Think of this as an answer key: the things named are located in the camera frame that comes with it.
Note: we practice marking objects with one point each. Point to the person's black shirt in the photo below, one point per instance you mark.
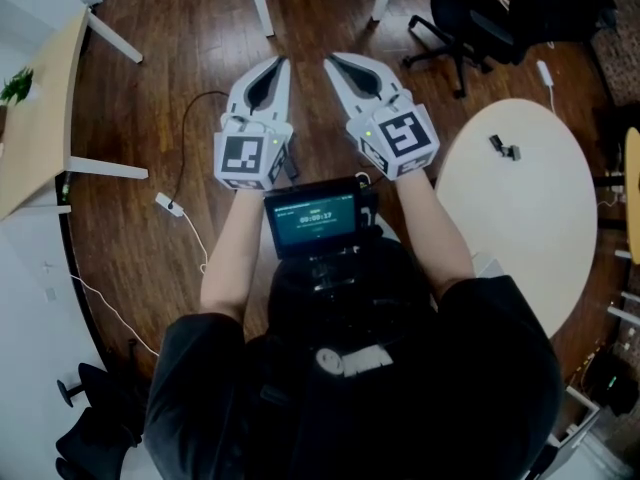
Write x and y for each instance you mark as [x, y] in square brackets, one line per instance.
[360, 393]

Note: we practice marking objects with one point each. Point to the black office chair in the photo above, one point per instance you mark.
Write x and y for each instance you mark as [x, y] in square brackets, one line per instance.
[475, 23]

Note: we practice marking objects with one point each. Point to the light wooden desk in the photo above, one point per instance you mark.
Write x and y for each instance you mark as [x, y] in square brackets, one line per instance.
[40, 128]

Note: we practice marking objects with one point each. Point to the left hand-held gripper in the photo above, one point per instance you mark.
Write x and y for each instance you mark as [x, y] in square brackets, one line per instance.
[242, 154]

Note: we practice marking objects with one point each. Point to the person's right forearm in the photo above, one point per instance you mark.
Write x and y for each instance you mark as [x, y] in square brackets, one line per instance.
[435, 238]

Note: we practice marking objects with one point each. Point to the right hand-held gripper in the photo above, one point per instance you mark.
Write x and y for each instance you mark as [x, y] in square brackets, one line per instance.
[405, 138]

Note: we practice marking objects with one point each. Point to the white open shelf box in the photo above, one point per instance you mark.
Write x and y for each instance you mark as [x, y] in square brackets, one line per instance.
[575, 423]

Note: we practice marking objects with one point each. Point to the white power strip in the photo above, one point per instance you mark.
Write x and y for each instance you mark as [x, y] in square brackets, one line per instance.
[169, 204]

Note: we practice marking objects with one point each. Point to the white round table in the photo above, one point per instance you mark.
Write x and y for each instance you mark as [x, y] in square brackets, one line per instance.
[525, 228]

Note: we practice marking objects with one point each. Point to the yellow round furniture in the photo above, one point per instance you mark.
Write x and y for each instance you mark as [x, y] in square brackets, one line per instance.
[634, 193]

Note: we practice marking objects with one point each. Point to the black chest-mounted screen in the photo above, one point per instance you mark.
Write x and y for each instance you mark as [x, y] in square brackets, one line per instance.
[312, 218]

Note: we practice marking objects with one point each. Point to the white power adapter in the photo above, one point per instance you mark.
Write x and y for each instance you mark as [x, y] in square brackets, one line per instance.
[545, 73]

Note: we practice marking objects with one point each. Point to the black swivel chair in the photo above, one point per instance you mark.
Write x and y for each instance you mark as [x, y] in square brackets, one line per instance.
[97, 433]

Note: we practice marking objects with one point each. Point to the green potted plant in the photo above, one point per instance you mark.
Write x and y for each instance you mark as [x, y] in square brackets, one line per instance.
[17, 85]

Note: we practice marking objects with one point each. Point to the small grey black block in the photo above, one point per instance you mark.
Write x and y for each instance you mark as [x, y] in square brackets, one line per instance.
[512, 152]

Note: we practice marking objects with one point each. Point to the black device with green light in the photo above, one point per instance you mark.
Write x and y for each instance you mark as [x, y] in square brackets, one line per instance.
[612, 383]

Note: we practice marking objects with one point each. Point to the small black clip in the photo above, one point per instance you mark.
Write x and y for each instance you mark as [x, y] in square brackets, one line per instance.
[496, 142]

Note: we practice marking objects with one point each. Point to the person's left forearm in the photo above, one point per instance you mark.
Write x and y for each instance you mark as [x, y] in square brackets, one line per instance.
[235, 258]

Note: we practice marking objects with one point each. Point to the patterned rug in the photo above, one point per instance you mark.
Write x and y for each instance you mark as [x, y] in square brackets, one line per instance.
[620, 43]

